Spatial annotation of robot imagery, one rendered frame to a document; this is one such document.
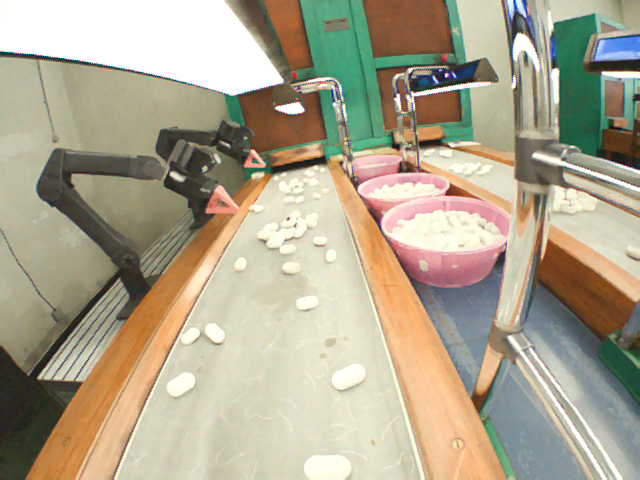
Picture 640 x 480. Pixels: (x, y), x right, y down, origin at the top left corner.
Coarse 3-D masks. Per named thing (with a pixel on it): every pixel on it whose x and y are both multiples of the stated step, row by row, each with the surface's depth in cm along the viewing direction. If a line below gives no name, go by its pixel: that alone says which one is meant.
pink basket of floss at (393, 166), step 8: (360, 160) 127; (368, 160) 127; (376, 160) 126; (392, 160) 120; (400, 160) 108; (344, 168) 112; (360, 168) 105; (368, 168) 104; (376, 168) 104; (384, 168) 104; (392, 168) 106; (360, 176) 108; (368, 176) 107; (376, 176) 106; (360, 184) 112; (384, 184) 110
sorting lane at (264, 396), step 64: (320, 192) 94; (256, 256) 57; (320, 256) 52; (192, 320) 40; (256, 320) 38; (320, 320) 36; (256, 384) 28; (320, 384) 26; (384, 384) 25; (128, 448) 20; (192, 448) 21; (256, 448) 20; (320, 448) 20; (384, 448) 19
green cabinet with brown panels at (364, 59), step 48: (288, 0) 106; (336, 0) 107; (384, 0) 107; (432, 0) 106; (288, 48) 118; (336, 48) 119; (384, 48) 119; (432, 48) 118; (240, 96) 128; (384, 96) 130; (432, 96) 130; (288, 144) 140
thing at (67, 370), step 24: (192, 216) 130; (168, 240) 103; (144, 264) 85; (168, 264) 80; (120, 288) 71; (96, 312) 60; (72, 336) 51; (96, 336) 50; (72, 360) 43; (96, 360) 43; (48, 384) 37; (72, 384) 37
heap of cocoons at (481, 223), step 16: (400, 224) 58; (416, 224) 58; (432, 224) 54; (448, 224) 55; (464, 224) 54; (480, 224) 52; (400, 240) 51; (416, 240) 49; (432, 240) 48; (448, 240) 48; (464, 240) 47; (480, 240) 48; (496, 240) 45
